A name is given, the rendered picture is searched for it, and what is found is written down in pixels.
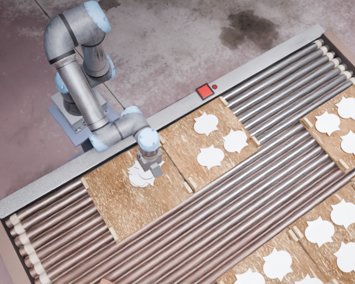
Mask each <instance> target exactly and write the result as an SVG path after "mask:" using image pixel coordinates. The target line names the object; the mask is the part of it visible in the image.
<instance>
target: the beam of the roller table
mask: <svg viewBox="0 0 355 284"><path fill-rule="evenodd" d="M323 32H325V30H324V29H323V28H322V27H321V26H320V25H319V24H318V23H317V24H315V25H313V26H312V27H310V28H308V29H306V30H304V31H302V32H301V33H299V34H297V35H295V36H293V37H292V38H290V39H288V40H286V41H284V42H283V43H281V44H279V45H278V46H276V47H273V48H272V49H270V50H268V51H267V52H265V53H263V54H261V55H259V56H258V57H256V58H254V59H252V60H250V61H249V62H247V63H245V64H243V65H241V66H239V67H238V68H236V69H234V70H233V71H231V72H229V73H227V74H225V75H223V76H222V77H220V78H218V79H216V80H214V81H213V82H211V83H209V84H208V85H209V86H210V87H211V88H212V85H217V87H218V88H217V89H215V90H214V89H212V90H213V91H214V93H215V94H214V95H213V96H211V97H209V98H208V99H206V100H204V101H203V100H202V99H201V98H200V96H199V95H198V94H197V92H196V91H195V92H193V93H191V94H189V95H188V96H186V97H184V98H182V99H180V100H179V101H177V102H175V103H173V104H171V105H170V106H168V107H166V108H164V109H162V110H160V111H159V112H157V113H155V114H154V115H152V116H150V117H148V118H146V121H147V122H148V123H149V125H150V127H151V128H152V129H154V130H156V131H157V132H159V131H161V130H163V129H164V128H166V127H168V126H169V125H171V124H173V123H175V122H176V121H178V120H180V119H182V118H183V117H185V116H187V115H189V114H191V113H192V112H194V111H195V110H197V109H199V108H201V107H202V106H204V105H206V104H208V103H209V102H211V101H213V100H214V99H216V98H218V97H219V96H221V95H224V94H225V93H227V92H228V91H230V90H232V89H234V88H236V87H237V86H239V85H241V84H243V83H244V82H246V81H248V80H249V79H251V78H253V77H255V76H256V75H258V74H260V73H262V72H263V71H265V70H267V69H269V68H270V67H272V66H274V65H276V64H277V63H279V62H281V61H282V60H284V59H286V58H288V57H289V56H291V55H293V54H295V53H296V52H298V51H300V50H302V49H303V48H305V47H307V46H309V45H311V44H312V43H313V42H314V41H316V40H318V39H319V38H320V36H321V35H322V33H323ZM136 144H137V142H136V140H135V139H134V137H133V136H132V135H131V136H130V137H128V138H126V139H124V140H122V141H120V142H119V143H116V144H114V145H113V146H111V147H109V148H107V149H105V150H103V151H101V152H97V151H96V150H95V148H92V149H91V150H89V151H87V152H86V153H83V154H82V155H80V156H78V157H77V158H75V159H73V160H71V161H69V162H67V163H66V164H64V165H62V166H60V167H58V168H57V169H55V170H53V171H51V172H49V173H48V174H46V175H44V176H42V177H41V178H39V179H37V180H35V181H33V182H32V183H30V184H28V185H26V186H24V187H22V188H21V189H19V190H17V191H15V192H13V193H12V194H10V195H8V196H7V197H5V198H3V199H1V200H0V218H1V219H3V220H6V219H8V218H9V217H10V216H11V215H13V214H15V213H16V214H17V213H18V212H20V211H21V210H23V209H25V208H27V207H29V206H30V205H32V204H34V203H36V202H37V201H39V200H41V199H42V198H44V197H46V196H48V195H49V194H51V193H53V192H55V191H56V190H58V189H60V188H62V187H63V186H65V185H67V184H69V183H70V182H72V181H74V180H75V179H77V178H79V177H81V176H82V175H84V174H86V173H88V172H89V171H91V170H93V169H95V168H97V167H98V166H100V165H102V164H103V163H105V162H107V161H109V160H110V159H112V158H114V157H115V156H117V155H119V154H121V153H123V152H124V151H126V150H128V149H130V148H131V147H133V146H134V145H136Z"/></svg>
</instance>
